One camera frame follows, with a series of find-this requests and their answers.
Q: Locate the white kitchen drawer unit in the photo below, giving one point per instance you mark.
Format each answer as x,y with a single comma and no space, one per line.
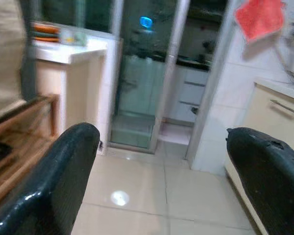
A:
193,93

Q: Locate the silver door frame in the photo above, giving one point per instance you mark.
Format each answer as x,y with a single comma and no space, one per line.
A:
210,98

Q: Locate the beige cloth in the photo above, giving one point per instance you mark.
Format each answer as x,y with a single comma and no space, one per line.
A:
5,49

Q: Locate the red cloth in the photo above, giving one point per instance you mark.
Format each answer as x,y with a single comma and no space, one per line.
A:
259,18

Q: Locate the white printed box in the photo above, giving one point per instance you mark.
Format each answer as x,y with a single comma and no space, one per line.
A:
72,36

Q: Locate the orange plate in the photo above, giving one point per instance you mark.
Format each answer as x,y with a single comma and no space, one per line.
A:
46,39
45,29

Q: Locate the glass sliding door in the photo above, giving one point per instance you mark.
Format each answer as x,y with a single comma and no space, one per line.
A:
137,98

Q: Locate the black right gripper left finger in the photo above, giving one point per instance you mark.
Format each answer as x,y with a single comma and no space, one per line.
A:
46,191

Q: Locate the blue lid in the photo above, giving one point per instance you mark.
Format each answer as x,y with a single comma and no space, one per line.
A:
146,22

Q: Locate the brown wooden furniture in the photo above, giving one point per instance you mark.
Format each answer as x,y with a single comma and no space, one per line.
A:
19,127

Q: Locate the cream cabinet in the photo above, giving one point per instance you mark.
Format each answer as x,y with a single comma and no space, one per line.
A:
264,115

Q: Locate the black kitchen countertop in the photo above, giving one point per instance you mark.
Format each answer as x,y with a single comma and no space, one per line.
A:
193,64

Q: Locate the white counter cabinet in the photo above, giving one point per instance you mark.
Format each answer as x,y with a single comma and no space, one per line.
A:
83,85

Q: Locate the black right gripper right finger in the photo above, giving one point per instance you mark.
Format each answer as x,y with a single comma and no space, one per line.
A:
272,176

